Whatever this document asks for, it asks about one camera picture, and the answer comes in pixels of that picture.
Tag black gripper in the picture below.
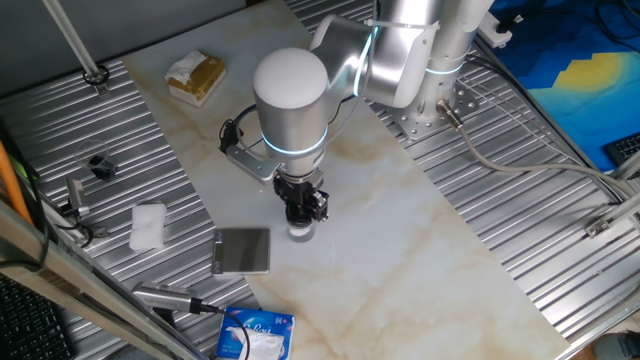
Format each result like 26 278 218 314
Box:
272 168 330 224

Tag black knobbed jar lid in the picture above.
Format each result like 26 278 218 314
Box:
286 204 316 227

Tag clear glass jar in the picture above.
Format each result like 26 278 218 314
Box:
287 222 316 244

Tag silver digital pocket scale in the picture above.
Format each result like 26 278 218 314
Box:
210 227 272 276

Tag blue tissue pack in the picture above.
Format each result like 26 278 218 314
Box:
215 306 296 360

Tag white foam sponge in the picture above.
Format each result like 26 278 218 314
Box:
128 202 168 252

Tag gold tissue pack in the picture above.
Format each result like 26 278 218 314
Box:
164 49 227 108

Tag clear plastic cup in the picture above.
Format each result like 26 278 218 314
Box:
74 139 119 182

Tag white power strip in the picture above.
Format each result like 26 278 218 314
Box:
477 12 524 50

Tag aluminium pole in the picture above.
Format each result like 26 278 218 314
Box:
42 0 112 97

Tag blue and yellow mat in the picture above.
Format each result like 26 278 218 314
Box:
487 0 640 174

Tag orange pole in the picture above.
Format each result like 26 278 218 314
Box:
0 140 34 226

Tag black keyboard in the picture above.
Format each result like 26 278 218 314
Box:
0 274 76 360
602 132 640 169

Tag grey shoe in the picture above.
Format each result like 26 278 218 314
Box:
592 331 640 360

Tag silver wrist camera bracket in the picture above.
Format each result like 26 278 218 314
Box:
224 144 284 182

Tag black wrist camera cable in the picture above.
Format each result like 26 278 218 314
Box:
218 103 261 154

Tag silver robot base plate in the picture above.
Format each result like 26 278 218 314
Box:
387 79 480 142

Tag silver grilled camera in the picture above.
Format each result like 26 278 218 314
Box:
130 280 204 316

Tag thick grey robot cable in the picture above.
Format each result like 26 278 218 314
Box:
434 98 640 201

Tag small silver camera on stand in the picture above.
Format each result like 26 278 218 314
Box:
59 177 109 241

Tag aluminium frame beam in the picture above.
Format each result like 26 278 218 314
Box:
0 199 211 360

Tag aluminium profile with bracket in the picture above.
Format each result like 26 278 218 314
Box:
584 149 640 239

